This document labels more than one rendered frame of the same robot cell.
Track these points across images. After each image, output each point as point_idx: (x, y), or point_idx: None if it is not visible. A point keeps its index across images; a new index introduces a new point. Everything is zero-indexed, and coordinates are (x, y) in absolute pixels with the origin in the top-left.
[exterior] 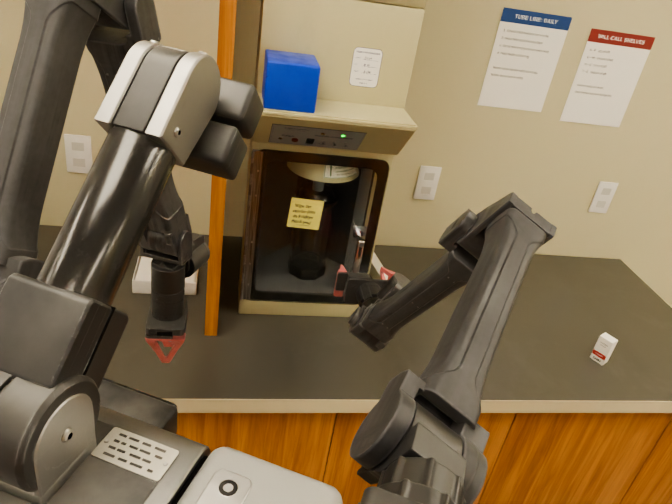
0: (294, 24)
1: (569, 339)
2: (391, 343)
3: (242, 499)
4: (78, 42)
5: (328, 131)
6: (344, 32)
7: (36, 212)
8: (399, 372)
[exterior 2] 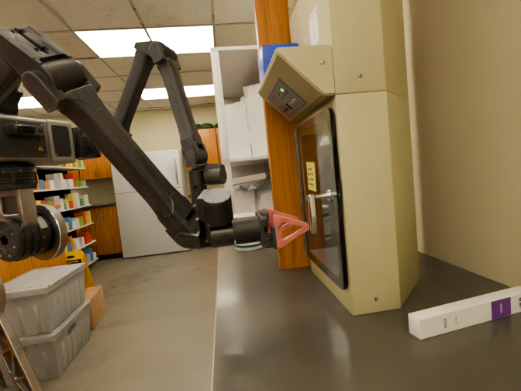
0: (295, 30)
1: None
2: (315, 339)
3: None
4: (139, 65)
5: (276, 90)
6: (305, 12)
7: (121, 117)
8: (260, 347)
